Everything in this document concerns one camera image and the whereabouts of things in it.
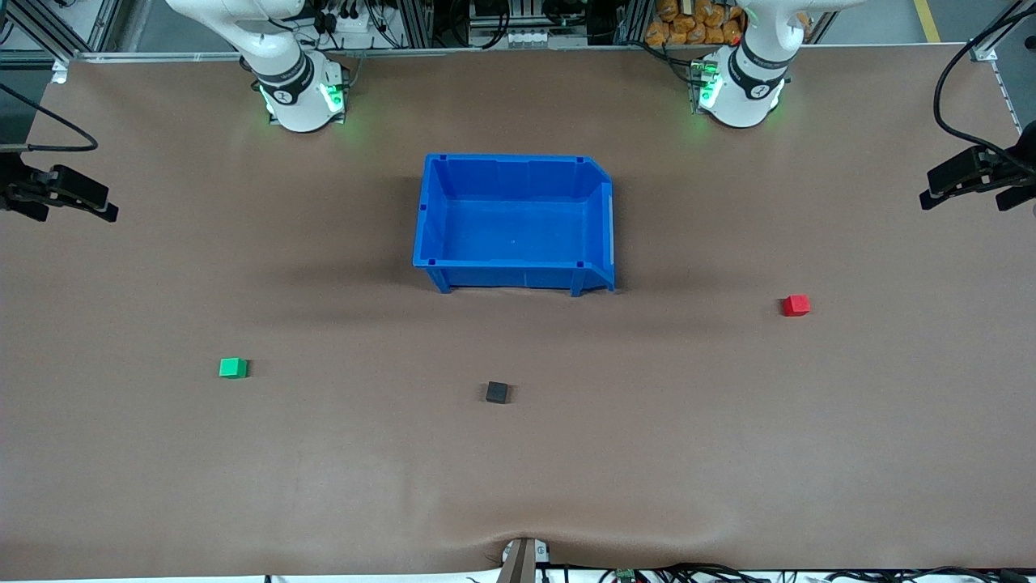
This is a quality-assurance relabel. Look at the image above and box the white power strip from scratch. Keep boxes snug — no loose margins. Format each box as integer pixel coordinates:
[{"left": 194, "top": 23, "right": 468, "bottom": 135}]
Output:
[{"left": 314, "top": 6, "right": 375, "bottom": 35}]

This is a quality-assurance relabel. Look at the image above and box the orange packets pile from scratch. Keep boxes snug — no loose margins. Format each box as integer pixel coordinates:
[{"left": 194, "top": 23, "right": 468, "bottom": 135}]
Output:
[{"left": 645, "top": 0, "right": 747, "bottom": 47}]

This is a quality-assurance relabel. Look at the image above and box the brown table mat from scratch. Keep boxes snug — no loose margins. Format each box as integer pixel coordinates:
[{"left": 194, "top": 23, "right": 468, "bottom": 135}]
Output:
[{"left": 0, "top": 45, "right": 1036, "bottom": 579}]

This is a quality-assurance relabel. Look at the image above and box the blue plastic storage bin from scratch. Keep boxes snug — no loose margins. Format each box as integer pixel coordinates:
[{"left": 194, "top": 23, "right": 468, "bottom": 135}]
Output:
[{"left": 412, "top": 153, "right": 617, "bottom": 297}]

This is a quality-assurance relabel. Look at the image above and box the table edge clamp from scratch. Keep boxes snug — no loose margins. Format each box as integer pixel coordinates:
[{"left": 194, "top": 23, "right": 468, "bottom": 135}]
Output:
[{"left": 496, "top": 536, "right": 553, "bottom": 583}]

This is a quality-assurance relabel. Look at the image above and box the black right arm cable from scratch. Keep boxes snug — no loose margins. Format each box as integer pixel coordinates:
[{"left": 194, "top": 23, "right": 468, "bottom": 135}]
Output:
[{"left": 0, "top": 83, "right": 100, "bottom": 155}]

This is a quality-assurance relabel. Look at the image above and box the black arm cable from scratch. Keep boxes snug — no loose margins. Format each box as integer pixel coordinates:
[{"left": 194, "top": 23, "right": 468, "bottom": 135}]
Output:
[
  {"left": 0, "top": 83, "right": 100, "bottom": 155},
  {"left": 933, "top": 0, "right": 1036, "bottom": 176}
]

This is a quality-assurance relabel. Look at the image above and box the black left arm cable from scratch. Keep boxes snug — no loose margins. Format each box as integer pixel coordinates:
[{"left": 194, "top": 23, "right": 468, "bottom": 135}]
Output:
[{"left": 933, "top": 0, "right": 1036, "bottom": 176}]

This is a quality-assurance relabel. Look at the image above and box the aluminium frame profile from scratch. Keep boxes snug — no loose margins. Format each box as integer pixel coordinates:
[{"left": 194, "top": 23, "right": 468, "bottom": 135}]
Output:
[
  {"left": 970, "top": 0, "right": 1036, "bottom": 62},
  {"left": 0, "top": 0, "right": 110, "bottom": 62}
]

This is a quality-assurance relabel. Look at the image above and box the aluminium table rear rail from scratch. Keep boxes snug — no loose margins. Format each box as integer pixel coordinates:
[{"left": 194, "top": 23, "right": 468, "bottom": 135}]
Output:
[{"left": 69, "top": 45, "right": 705, "bottom": 62}]

